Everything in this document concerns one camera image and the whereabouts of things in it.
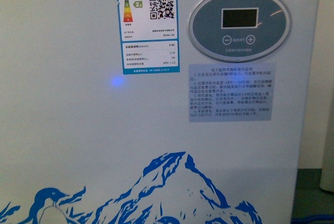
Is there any grey instruction sticker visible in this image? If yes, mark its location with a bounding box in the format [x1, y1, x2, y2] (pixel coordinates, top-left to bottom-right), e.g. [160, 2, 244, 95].
[188, 63, 276, 122]

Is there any white chest freezer blue rim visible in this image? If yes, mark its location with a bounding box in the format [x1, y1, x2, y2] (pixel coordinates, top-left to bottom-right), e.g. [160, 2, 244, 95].
[1, 0, 318, 223]

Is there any blue energy label sticker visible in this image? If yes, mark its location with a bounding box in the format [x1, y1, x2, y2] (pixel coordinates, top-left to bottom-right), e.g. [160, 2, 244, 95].
[117, 0, 180, 75]

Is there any oval temperature control panel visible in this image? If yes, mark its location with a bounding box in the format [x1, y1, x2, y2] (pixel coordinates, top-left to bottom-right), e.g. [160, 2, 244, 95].
[188, 0, 291, 63]

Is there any white curtain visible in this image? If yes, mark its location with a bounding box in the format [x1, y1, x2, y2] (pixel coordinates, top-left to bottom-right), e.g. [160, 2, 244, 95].
[319, 0, 333, 194]

